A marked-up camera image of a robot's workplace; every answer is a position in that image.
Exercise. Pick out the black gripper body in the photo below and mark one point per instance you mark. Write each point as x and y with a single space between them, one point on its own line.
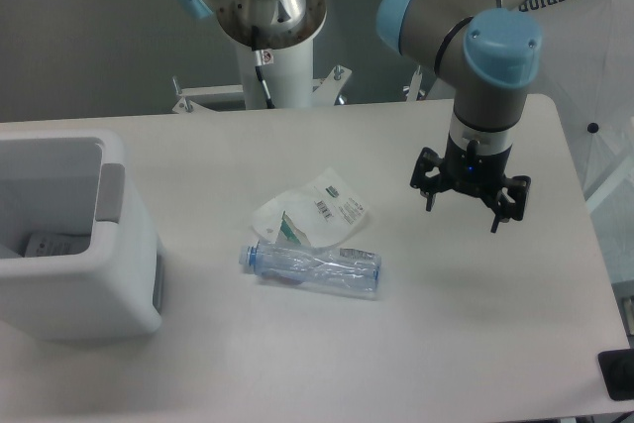
474 164

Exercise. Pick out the white plastic wrapper bag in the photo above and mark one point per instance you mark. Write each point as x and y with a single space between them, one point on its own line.
320 214

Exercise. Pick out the crushed clear plastic bottle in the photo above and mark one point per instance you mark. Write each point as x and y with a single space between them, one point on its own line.
345 272

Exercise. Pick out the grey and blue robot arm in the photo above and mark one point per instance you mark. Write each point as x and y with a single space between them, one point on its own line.
486 49

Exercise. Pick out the white trash can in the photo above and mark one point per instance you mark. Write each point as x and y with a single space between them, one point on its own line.
80 254

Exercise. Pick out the white paper trash in bin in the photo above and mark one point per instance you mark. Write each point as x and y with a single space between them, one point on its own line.
49 244

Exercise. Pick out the black device at table edge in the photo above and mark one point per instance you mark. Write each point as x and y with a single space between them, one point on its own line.
617 371

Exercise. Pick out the white umbrella with lettering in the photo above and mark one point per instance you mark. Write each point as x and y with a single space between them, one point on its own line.
587 70

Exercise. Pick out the white metal base frame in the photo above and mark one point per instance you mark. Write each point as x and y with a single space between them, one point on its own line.
326 91

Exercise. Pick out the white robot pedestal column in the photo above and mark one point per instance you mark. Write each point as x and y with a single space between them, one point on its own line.
287 73

